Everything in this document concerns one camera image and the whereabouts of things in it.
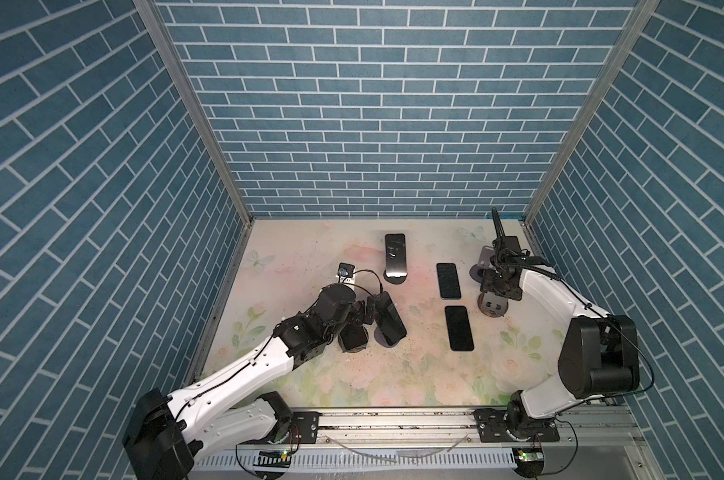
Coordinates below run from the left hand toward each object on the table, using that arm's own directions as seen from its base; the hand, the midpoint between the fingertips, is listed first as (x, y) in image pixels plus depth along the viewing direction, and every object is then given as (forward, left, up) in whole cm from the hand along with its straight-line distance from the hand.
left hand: (362, 295), depth 78 cm
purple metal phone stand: (+18, -39, -15) cm, 46 cm away
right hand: (+8, -41, -8) cm, 42 cm away
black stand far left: (-8, +3, -17) cm, 19 cm away
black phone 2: (+17, -30, -19) cm, 39 cm away
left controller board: (-33, +22, -22) cm, 45 cm away
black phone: (-1, -7, -12) cm, 14 cm away
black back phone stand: (+15, -10, -16) cm, 24 cm away
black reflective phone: (0, -31, -22) cm, 38 cm away
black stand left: (-7, -5, -12) cm, 15 cm away
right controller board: (-34, -41, -22) cm, 58 cm away
